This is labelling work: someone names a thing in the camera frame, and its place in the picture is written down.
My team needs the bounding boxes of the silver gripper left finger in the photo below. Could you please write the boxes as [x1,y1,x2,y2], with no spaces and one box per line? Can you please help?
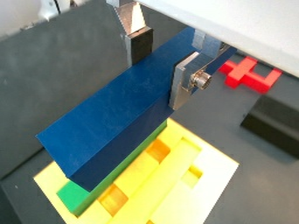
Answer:
[117,1,154,66]

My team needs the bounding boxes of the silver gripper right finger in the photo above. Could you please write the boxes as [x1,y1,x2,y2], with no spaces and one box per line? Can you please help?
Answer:
[169,30,230,110]

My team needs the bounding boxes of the blue long block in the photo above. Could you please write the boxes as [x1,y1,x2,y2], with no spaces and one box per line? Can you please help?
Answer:
[35,26,240,193]

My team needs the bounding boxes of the yellow slotted board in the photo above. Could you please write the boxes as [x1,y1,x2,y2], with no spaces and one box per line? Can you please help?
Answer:
[34,119,240,224]

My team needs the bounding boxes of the red comb-shaped block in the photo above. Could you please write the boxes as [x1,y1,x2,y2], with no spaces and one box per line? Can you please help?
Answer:
[220,56,284,94]

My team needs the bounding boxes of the green long block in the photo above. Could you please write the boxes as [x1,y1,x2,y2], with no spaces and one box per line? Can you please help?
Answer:
[58,121,167,217]

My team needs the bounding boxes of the black angle bracket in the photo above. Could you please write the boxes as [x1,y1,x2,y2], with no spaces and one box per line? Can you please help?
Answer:
[241,95,299,159]

